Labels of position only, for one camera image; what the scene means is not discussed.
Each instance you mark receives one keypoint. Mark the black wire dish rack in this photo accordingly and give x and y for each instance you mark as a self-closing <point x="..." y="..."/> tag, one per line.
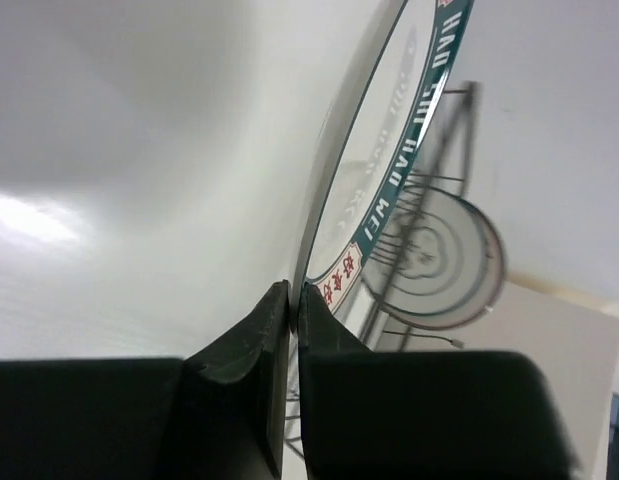
<point x="451" y="148"/>

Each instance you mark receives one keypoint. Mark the blue rimmed plate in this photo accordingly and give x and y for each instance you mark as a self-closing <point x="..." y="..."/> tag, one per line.
<point x="372" y="137"/>

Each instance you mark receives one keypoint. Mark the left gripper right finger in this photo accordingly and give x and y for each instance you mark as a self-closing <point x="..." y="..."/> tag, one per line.
<point x="423" y="414"/>

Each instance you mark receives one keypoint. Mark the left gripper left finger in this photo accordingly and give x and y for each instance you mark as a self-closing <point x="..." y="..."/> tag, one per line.
<point x="218" y="414"/>

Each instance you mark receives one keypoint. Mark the grey rimmed white plate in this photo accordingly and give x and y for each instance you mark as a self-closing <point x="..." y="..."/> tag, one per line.
<point x="454" y="268"/>

